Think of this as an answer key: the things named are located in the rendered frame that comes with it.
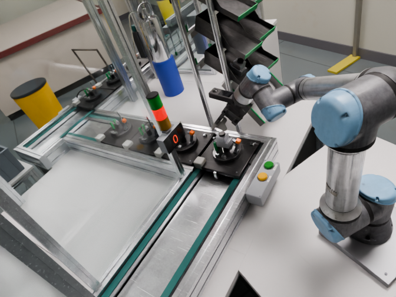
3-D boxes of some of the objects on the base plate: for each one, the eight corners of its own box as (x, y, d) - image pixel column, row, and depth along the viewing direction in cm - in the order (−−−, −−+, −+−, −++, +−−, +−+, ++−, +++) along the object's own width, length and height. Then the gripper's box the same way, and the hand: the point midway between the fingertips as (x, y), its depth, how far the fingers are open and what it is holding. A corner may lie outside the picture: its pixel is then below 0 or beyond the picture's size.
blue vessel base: (188, 86, 227) (177, 53, 210) (177, 98, 218) (164, 64, 201) (172, 85, 235) (160, 53, 218) (160, 96, 227) (147, 63, 210)
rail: (279, 152, 149) (276, 136, 142) (182, 330, 100) (172, 317, 93) (268, 151, 152) (265, 134, 145) (170, 322, 103) (159, 309, 96)
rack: (269, 105, 181) (248, -46, 131) (243, 144, 161) (207, -16, 110) (238, 102, 192) (208, -37, 142) (210, 138, 172) (164, -9, 122)
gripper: (244, 116, 110) (221, 142, 128) (260, 94, 118) (236, 121, 136) (225, 102, 110) (205, 130, 128) (243, 81, 118) (221, 110, 136)
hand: (217, 121), depth 131 cm, fingers open, 8 cm apart
